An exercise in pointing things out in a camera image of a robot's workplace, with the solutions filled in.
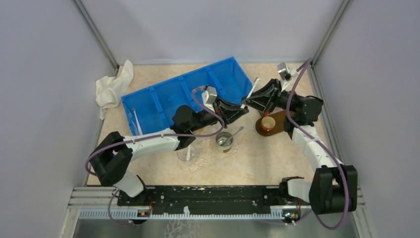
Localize orange ceramic mug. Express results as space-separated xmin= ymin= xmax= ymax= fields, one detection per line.
xmin=261 ymin=116 xmax=276 ymax=131

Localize white crumpled cloth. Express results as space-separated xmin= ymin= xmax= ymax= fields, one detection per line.
xmin=96 ymin=60 xmax=134 ymax=120

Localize clear textured oval tray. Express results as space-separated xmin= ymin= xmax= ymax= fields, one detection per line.
xmin=178 ymin=138 xmax=239 ymax=172

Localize silver metal cup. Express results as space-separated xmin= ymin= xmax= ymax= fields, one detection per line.
xmin=215 ymin=131 xmax=233 ymax=153

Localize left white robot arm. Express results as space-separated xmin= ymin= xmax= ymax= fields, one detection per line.
xmin=88 ymin=96 xmax=249 ymax=205

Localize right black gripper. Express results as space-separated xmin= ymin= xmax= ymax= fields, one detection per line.
xmin=241 ymin=78 xmax=302 ymax=114

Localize brown wooden tray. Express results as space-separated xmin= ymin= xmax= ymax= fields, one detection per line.
xmin=255 ymin=110 xmax=286 ymax=137

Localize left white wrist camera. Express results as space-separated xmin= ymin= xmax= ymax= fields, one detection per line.
xmin=202 ymin=86 xmax=217 ymax=113

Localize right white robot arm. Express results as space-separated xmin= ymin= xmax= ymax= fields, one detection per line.
xmin=242 ymin=79 xmax=358 ymax=215

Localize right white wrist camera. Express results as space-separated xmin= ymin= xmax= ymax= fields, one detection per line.
xmin=277 ymin=62 xmax=298 ymax=82

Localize blue divided plastic bin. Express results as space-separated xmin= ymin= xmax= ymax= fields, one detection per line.
xmin=121 ymin=57 xmax=252 ymax=135

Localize aluminium frame rail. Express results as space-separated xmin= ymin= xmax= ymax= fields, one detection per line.
xmin=67 ymin=185 xmax=366 ymax=220

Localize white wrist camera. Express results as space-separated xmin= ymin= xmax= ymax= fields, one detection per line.
xmin=277 ymin=62 xmax=298 ymax=82
xmin=202 ymin=86 xmax=217 ymax=113

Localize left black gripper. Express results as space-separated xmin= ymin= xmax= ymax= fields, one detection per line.
xmin=189 ymin=95 xmax=249 ymax=132

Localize clear glass cup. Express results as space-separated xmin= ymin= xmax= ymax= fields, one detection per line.
xmin=176 ymin=145 xmax=197 ymax=162

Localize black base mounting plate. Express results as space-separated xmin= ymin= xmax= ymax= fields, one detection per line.
xmin=117 ymin=185 xmax=303 ymax=222

